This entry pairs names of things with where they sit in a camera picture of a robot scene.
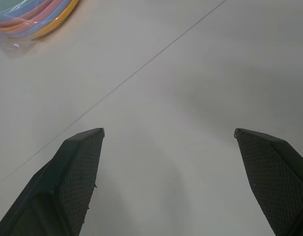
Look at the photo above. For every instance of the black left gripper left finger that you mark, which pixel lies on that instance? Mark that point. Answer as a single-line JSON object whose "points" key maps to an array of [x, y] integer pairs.
{"points": [[68, 177]]}

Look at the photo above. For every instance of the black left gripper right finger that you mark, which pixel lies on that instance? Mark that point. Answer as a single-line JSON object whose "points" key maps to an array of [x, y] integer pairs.
{"points": [[272, 177]]}

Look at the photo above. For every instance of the clear plastic wrap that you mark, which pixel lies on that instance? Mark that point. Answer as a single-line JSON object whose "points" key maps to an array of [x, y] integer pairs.
{"points": [[13, 45]]}

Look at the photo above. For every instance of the stack of pastel plastic plates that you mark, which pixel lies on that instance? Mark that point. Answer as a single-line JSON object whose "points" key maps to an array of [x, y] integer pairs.
{"points": [[51, 27]]}

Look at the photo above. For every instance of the blue plastic plate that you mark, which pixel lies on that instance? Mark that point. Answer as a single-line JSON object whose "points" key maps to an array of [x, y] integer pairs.
{"points": [[43, 20]]}

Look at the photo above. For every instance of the pink plastic plate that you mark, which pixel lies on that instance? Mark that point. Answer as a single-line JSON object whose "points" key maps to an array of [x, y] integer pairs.
{"points": [[34, 13]]}

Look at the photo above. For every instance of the green plastic plate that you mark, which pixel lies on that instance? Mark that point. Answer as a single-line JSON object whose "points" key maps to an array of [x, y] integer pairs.
{"points": [[6, 6]]}

